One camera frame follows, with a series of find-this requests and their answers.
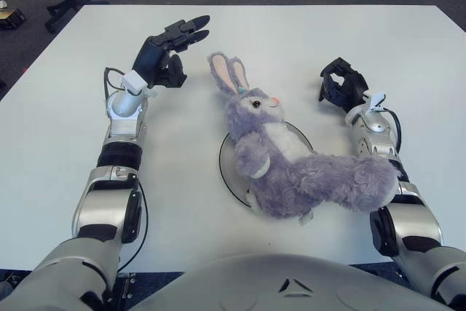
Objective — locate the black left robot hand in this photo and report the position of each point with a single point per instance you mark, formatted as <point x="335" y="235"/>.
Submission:
<point x="151" y="56"/>

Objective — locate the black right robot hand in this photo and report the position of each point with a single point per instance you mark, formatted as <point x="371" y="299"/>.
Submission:
<point x="353" y="87"/>

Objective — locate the purple plush bunny doll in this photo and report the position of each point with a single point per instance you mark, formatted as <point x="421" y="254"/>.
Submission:
<point x="291" y="183"/>

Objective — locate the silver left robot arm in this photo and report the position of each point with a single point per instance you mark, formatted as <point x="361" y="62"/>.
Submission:
<point x="98" y="209"/>

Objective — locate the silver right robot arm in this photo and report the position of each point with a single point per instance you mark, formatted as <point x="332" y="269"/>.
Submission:
<point x="411" y="220"/>

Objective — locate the white plate with black rim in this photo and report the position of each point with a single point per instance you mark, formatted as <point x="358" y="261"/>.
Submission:
<point x="227" y="165"/>

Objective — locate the yellow black box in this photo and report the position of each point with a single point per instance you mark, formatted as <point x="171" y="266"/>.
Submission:
<point x="11" y="17"/>

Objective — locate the grey robot torso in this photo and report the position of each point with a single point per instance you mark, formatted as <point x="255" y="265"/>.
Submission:
<point x="255" y="282"/>

